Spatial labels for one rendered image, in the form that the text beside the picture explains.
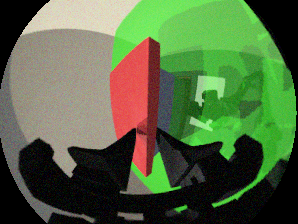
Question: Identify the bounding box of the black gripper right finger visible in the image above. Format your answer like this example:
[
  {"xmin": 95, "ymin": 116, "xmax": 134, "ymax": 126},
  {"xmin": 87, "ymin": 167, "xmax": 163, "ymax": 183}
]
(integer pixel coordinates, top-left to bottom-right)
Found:
[{"xmin": 156, "ymin": 128, "xmax": 223, "ymax": 188}]

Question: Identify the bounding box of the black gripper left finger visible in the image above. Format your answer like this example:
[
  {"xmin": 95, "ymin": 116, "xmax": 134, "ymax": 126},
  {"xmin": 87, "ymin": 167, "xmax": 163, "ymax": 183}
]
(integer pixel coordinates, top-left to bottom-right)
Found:
[{"xmin": 68, "ymin": 128, "xmax": 136, "ymax": 192}]

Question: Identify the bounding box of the red box lid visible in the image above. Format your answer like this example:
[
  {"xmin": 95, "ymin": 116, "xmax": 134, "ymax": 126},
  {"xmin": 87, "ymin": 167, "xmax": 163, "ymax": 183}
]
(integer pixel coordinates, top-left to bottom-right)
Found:
[{"xmin": 109, "ymin": 36, "xmax": 161, "ymax": 177}]

